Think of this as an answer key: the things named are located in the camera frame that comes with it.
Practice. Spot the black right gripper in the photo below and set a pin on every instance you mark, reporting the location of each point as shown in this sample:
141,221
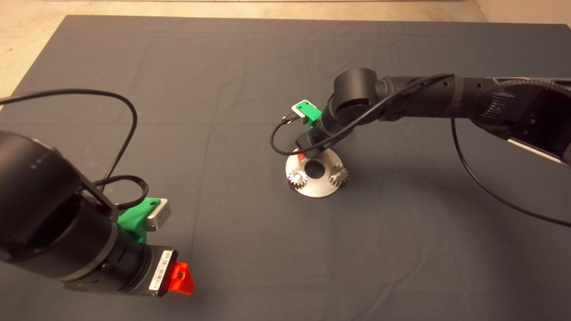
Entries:
314,142

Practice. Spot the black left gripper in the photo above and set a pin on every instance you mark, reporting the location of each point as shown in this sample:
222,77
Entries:
155,271

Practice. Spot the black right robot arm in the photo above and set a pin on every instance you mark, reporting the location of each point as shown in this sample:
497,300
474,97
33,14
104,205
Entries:
424,98

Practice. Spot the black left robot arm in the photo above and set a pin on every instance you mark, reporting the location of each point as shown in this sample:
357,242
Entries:
44,200

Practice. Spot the small shiny steel gear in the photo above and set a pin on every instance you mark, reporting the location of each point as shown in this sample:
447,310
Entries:
297,178
337,175

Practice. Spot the round metal plate with pins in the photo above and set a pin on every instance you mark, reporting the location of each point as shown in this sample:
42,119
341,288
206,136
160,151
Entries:
321,189

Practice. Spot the dark grey table cloth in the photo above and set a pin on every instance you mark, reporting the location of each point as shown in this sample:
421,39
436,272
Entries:
223,67

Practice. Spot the green right camera mount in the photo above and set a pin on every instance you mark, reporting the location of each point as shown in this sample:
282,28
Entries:
311,113

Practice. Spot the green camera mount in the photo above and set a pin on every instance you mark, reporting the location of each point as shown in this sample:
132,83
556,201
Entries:
311,113
133,220

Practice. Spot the silver right camera box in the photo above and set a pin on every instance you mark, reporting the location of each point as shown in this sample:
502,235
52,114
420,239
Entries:
296,109

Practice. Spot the silver camera box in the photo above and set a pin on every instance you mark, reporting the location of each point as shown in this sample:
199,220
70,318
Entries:
158,217
296,109

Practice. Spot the silver left camera box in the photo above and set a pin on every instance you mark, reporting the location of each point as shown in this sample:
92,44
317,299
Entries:
158,217

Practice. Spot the green left camera mount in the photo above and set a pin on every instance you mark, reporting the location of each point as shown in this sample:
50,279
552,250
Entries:
133,220

